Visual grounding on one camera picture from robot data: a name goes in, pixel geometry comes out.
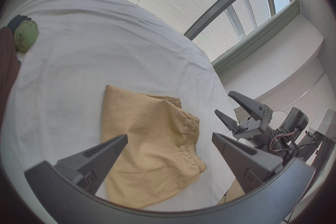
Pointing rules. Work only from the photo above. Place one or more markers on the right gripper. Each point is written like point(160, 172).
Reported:
point(256, 132)

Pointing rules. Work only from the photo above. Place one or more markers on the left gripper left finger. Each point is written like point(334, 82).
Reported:
point(99, 162)

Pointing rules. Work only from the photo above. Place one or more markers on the black garment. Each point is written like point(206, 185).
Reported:
point(18, 20)

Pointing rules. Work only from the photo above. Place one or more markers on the grey-green curtain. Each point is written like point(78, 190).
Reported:
point(257, 36)

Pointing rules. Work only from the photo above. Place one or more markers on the green garment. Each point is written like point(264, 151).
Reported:
point(26, 36)

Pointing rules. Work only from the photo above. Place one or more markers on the tan shorts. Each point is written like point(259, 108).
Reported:
point(152, 144)

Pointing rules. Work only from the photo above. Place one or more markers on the brown shorts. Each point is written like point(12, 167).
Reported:
point(7, 65)

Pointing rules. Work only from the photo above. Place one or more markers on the bed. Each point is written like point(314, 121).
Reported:
point(91, 34)

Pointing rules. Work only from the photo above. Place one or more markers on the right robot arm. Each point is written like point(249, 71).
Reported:
point(294, 123)

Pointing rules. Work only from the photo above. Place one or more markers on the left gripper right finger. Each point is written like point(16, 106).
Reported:
point(244, 162)

